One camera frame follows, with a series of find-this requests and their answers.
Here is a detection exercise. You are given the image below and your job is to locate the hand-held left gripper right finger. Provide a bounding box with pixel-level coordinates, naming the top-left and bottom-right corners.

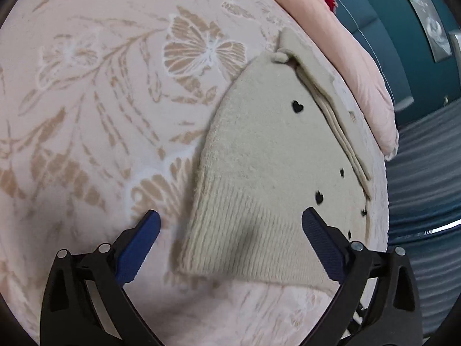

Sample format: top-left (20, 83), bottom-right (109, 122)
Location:
top-left (302, 207), bottom-right (424, 346)

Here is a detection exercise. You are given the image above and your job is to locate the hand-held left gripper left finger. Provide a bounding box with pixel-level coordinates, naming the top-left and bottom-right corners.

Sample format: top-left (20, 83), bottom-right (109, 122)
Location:
top-left (39, 210), bottom-right (161, 346)

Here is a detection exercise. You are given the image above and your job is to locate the beige knit sweater with hearts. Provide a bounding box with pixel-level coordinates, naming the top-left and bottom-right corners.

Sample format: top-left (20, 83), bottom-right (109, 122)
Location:
top-left (173, 27), bottom-right (376, 298)

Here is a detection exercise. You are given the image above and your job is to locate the blue striped rug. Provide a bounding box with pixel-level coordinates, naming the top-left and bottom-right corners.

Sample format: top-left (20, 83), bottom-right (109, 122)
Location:
top-left (385, 106), bottom-right (461, 346)

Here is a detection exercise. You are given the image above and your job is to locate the pink floral blanket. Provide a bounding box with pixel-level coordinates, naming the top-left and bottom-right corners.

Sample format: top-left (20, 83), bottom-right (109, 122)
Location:
top-left (0, 0), bottom-right (390, 346)

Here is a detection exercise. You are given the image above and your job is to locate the pink quilt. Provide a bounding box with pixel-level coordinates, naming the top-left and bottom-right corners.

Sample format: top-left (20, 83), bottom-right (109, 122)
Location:
top-left (241, 0), bottom-right (398, 161)

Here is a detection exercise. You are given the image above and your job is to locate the teal cabinet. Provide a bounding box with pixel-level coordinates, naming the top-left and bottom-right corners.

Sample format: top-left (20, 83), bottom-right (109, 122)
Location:
top-left (333, 0), bottom-right (461, 130)

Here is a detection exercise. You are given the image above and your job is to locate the silver patterned panel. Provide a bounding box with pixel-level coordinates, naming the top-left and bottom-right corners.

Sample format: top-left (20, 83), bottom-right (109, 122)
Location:
top-left (391, 0), bottom-right (454, 63)

